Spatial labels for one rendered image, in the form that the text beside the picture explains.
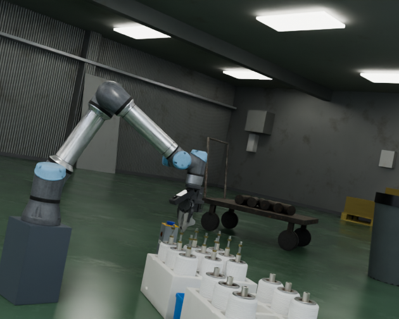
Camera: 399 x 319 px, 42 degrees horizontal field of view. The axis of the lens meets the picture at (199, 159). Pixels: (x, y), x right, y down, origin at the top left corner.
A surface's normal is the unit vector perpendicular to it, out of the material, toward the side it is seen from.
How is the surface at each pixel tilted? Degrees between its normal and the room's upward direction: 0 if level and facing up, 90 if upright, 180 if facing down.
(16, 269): 90
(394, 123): 90
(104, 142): 80
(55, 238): 90
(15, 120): 90
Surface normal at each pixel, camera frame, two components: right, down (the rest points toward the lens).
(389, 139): -0.69, -0.14
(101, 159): 0.72, -0.04
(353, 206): -0.50, -0.10
